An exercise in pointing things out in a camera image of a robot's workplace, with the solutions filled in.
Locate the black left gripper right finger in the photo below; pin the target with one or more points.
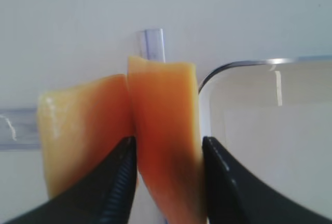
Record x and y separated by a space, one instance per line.
235 195

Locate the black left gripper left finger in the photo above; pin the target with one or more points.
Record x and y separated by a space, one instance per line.
105 195

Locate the orange cheese slice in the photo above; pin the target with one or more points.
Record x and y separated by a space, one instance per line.
166 120
79 126

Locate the clear cheese holder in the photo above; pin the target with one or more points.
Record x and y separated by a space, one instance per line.
19 129

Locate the cream rectangular metal tray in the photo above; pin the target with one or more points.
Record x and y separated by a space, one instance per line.
274 116

